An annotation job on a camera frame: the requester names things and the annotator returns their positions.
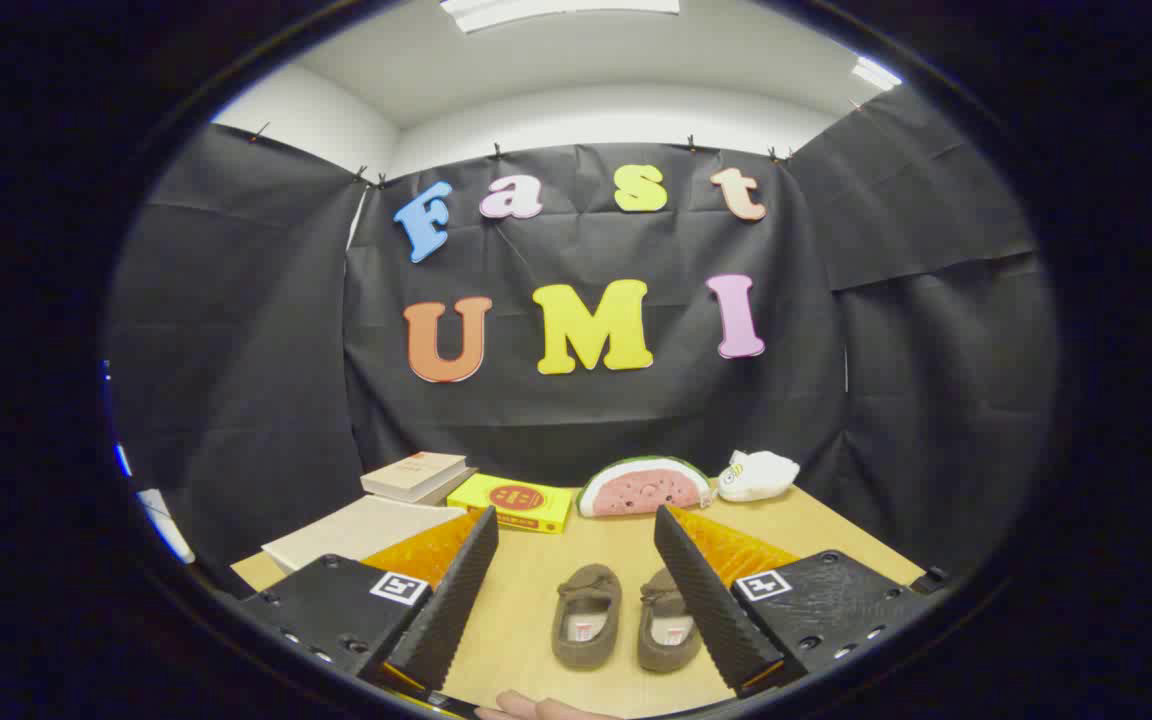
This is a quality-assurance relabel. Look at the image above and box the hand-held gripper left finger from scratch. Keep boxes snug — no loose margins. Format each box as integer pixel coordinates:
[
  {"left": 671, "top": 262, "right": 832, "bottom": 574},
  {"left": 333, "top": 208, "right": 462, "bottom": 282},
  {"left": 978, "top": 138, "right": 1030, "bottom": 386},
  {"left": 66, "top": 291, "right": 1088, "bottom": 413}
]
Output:
[{"left": 236, "top": 506, "right": 500, "bottom": 693}]

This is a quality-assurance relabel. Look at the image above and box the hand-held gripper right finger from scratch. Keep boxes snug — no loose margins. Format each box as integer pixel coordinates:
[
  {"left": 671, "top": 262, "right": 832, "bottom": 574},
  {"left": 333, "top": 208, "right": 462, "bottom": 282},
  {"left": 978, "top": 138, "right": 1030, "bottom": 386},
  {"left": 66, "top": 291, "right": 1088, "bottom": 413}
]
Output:
[{"left": 653, "top": 505, "right": 937, "bottom": 698}]

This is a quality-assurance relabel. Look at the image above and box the brown fuzzy shoe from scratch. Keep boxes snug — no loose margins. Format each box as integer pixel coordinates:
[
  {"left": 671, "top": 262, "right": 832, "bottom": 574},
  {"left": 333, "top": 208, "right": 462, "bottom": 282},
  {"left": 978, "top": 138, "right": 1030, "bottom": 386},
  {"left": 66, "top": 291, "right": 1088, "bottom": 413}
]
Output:
[
  {"left": 636, "top": 568, "right": 703, "bottom": 673},
  {"left": 551, "top": 563, "right": 623, "bottom": 671}
]

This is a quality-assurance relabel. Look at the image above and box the beige fabric storage box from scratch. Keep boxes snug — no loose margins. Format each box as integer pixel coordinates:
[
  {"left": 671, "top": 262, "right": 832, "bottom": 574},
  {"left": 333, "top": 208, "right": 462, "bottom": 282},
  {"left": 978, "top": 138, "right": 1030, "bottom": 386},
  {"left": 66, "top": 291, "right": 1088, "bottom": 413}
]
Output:
[{"left": 261, "top": 495, "right": 467, "bottom": 573}]

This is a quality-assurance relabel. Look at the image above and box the grey book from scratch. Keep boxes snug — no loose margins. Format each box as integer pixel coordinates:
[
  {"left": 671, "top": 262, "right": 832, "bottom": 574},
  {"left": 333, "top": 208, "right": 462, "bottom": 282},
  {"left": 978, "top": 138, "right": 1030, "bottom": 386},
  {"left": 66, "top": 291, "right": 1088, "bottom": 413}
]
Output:
[{"left": 406, "top": 467, "right": 479, "bottom": 506}]

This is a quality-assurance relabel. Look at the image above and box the yellow book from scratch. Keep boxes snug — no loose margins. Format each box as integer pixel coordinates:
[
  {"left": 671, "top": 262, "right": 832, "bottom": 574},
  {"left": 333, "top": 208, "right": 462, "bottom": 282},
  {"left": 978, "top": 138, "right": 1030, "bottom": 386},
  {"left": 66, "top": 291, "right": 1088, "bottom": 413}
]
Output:
[{"left": 446, "top": 473, "right": 575, "bottom": 535}]

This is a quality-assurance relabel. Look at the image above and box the watermelon slice plush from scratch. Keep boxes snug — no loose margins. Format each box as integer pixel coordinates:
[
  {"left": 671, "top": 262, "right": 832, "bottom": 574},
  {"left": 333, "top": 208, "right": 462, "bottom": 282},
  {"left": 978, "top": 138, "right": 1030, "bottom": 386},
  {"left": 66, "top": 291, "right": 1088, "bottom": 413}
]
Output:
[{"left": 576, "top": 456, "right": 714, "bottom": 519}]

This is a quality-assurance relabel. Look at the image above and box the beige book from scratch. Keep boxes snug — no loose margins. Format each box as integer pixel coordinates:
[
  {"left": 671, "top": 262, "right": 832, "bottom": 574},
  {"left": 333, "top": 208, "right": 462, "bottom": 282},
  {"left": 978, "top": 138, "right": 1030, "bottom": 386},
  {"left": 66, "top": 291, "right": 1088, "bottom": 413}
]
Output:
[{"left": 360, "top": 452, "right": 469, "bottom": 498}]

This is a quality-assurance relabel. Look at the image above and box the white plush toy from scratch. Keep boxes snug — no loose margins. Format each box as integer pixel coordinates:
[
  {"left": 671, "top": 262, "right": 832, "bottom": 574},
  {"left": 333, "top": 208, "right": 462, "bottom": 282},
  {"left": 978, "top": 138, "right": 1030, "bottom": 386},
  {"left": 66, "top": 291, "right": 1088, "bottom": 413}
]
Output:
[{"left": 716, "top": 450, "right": 801, "bottom": 503}]

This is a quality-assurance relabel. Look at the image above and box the black backdrop cloth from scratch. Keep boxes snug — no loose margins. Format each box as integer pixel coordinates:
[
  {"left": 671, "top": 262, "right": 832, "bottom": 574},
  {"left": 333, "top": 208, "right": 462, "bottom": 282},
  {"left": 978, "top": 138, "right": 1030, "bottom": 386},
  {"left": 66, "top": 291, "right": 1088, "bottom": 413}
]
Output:
[{"left": 106, "top": 85, "right": 1062, "bottom": 591}]

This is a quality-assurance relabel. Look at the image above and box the white flat device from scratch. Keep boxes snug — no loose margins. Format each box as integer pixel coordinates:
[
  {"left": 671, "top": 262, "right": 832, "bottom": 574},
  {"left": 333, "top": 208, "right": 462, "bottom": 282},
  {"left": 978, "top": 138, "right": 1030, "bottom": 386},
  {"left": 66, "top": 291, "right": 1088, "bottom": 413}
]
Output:
[{"left": 136, "top": 488, "right": 195, "bottom": 564}]

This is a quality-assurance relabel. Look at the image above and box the small ceiling light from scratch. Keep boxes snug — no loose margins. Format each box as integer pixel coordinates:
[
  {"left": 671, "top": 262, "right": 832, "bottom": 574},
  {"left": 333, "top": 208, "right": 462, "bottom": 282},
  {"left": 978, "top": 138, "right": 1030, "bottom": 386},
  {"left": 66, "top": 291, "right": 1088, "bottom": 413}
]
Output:
[{"left": 851, "top": 57, "right": 904, "bottom": 91}]

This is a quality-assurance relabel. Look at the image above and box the long ceiling light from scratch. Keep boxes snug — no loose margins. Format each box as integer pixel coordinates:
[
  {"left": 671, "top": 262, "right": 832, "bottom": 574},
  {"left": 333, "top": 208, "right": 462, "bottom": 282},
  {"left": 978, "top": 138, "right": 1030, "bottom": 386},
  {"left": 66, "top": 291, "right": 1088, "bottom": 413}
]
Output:
[{"left": 439, "top": 0, "right": 682, "bottom": 34}]

